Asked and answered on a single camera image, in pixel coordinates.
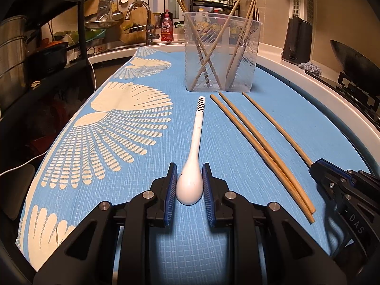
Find fork with cream handle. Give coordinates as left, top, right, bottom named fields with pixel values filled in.
left=225, top=6, right=260, bottom=91

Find steel stock pot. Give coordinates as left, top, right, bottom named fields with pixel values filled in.
left=0, top=15, right=27, bottom=111

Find steel mixing bowl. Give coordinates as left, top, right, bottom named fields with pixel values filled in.
left=84, top=14, right=124, bottom=30

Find chopstick in holder right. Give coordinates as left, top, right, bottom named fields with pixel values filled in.
left=225, top=0, right=257, bottom=90

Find chopstick in holder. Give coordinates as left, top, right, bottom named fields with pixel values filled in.
left=225, top=0, right=257, bottom=90
left=191, top=0, right=241, bottom=89

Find black wok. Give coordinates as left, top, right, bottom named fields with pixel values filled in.
left=330, top=40, right=380, bottom=96

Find red dish soap bottle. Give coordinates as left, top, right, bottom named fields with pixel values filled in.
left=161, top=10, right=174, bottom=42

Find blue grey dish cloth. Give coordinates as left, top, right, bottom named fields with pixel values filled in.
left=298, top=62, right=322, bottom=76

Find black knife block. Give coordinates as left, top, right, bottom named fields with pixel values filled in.
left=281, top=15, right=312, bottom=64

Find white cable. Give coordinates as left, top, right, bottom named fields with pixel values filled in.
left=0, top=35, right=97, bottom=178

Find black spice rack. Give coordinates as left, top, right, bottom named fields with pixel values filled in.
left=189, top=0, right=236, bottom=14

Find chrome kitchen faucet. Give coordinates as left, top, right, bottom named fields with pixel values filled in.
left=120, top=0, right=159, bottom=46

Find clear plastic utensil holder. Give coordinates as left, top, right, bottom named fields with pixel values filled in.
left=184, top=12, right=261, bottom=92

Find black shelf rack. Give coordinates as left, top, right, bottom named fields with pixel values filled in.
left=1, top=0, right=94, bottom=111

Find white ceramic spoon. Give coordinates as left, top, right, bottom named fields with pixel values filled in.
left=176, top=96, right=205, bottom=206

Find blue white patterned mat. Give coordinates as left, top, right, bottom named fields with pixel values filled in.
left=16, top=48, right=367, bottom=269

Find wooden cutting board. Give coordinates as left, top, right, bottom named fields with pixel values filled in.
left=119, top=5, right=147, bottom=45

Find chopstick in holder left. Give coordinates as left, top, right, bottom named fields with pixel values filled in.
left=191, top=0, right=241, bottom=89

